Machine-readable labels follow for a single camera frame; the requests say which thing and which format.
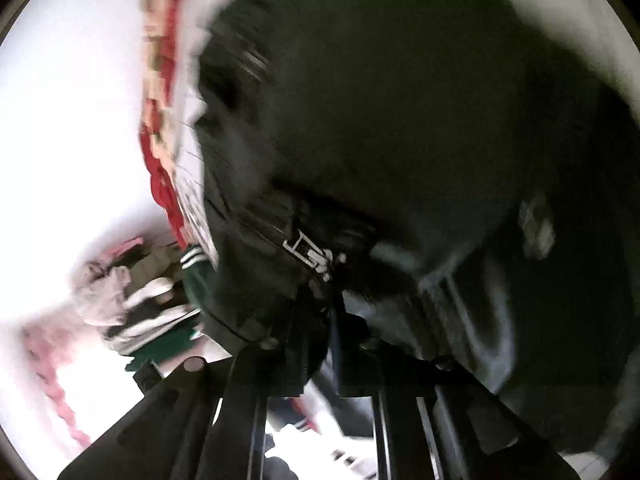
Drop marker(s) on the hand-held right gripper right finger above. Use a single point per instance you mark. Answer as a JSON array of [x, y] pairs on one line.
[[400, 385]]

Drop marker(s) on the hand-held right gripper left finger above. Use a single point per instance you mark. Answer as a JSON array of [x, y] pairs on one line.
[[250, 385]]

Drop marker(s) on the large black garment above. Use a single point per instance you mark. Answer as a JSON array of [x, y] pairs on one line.
[[400, 135]]

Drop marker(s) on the green white-striped garment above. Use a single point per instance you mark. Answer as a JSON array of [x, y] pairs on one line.
[[192, 280]]

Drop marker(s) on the pink cloth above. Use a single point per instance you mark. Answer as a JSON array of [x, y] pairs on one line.
[[102, 290]]

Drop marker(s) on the white striped cloth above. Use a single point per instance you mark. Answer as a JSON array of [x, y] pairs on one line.
[[190, 180]]

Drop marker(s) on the red patterned blanket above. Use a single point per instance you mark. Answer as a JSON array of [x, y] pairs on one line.
[[159, 110]]

